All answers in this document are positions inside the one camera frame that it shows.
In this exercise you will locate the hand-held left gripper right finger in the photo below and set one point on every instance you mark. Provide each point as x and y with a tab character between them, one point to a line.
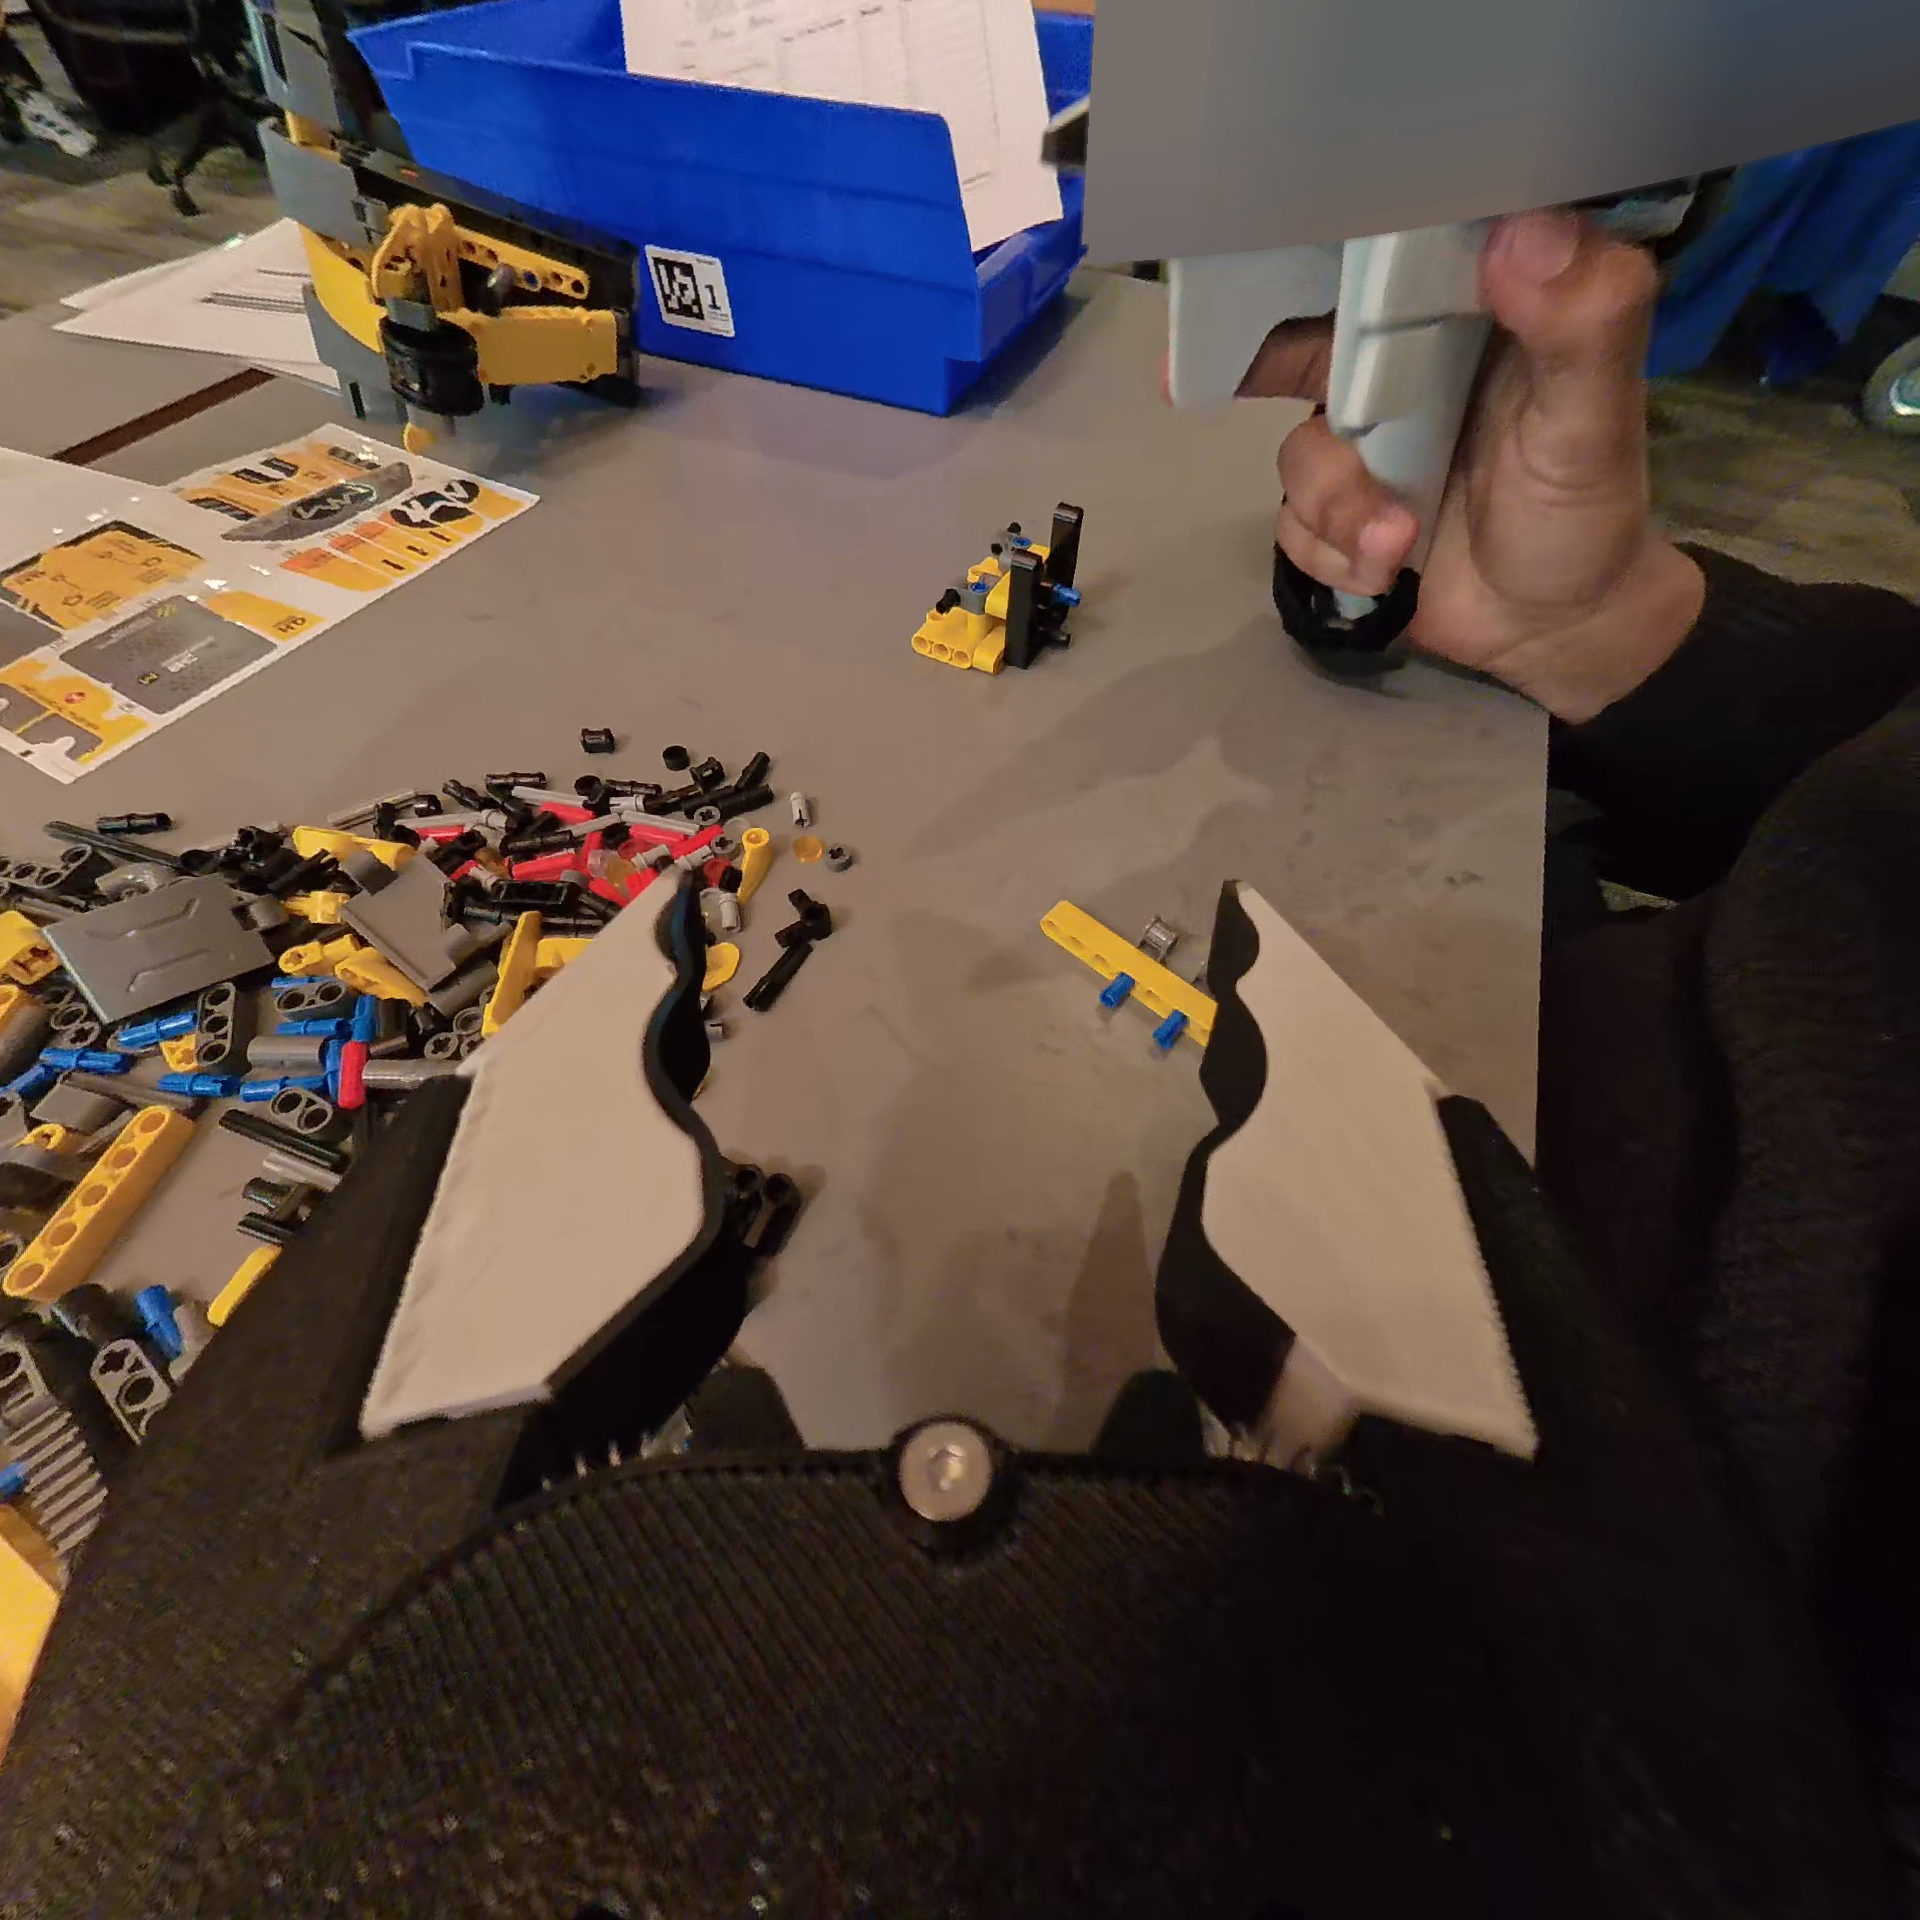
1350	1201

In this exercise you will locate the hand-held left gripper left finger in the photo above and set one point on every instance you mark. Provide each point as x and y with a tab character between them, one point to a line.
555	1201

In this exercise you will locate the small grey toy pin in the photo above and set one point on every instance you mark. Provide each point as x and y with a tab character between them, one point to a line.
1155	939

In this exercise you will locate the pile of toy building parts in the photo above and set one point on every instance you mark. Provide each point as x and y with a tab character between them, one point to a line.
300	961

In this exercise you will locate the yellow toy beam with holes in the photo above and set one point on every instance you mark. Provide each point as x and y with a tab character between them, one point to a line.
1094	944

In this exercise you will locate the small yellow toy subassembly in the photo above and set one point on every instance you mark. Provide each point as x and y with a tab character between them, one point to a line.
975	614

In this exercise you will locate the person's right forearm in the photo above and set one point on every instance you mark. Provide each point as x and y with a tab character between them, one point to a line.
1771	705

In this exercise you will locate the person's right hand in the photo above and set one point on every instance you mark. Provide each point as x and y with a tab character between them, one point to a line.
1560	495

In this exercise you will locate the black toy connector pin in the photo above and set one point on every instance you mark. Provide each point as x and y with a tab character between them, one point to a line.
776	975

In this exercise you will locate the blue cloth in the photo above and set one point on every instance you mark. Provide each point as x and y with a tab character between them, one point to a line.
1800	241

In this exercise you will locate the white paper form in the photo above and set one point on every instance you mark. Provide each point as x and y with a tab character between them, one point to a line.
901	61

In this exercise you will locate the blue plastic bin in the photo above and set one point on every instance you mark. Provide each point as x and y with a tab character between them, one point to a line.
810	225

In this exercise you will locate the yellow grey sticker sheet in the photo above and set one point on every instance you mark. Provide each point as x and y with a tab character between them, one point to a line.
181	631

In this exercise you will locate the partly built yellow toy model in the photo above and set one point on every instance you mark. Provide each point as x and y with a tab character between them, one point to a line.
451	300

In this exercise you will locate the printed sheets in plastic sleeve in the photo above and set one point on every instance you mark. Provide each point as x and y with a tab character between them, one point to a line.
195	300

